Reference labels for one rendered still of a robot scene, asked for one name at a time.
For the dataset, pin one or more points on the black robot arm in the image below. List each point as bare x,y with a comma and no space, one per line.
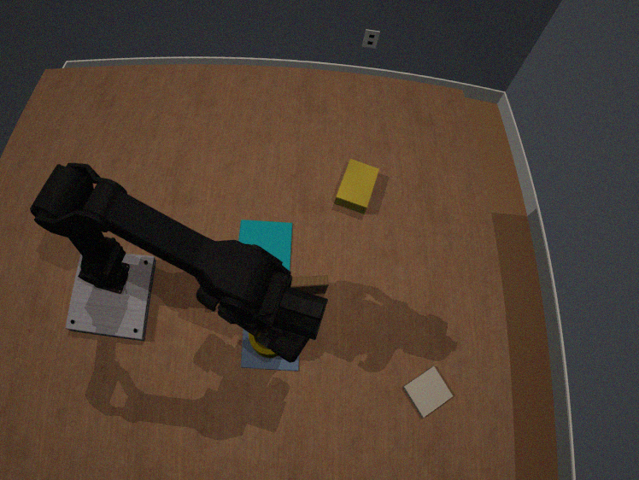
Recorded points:
245,278

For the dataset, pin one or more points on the yellow rectangular block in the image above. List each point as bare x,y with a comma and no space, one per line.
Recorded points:
356,188

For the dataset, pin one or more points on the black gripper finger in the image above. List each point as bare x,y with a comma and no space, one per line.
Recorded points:
225,317
265,341

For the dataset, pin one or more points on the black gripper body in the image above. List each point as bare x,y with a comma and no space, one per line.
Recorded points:
287,345

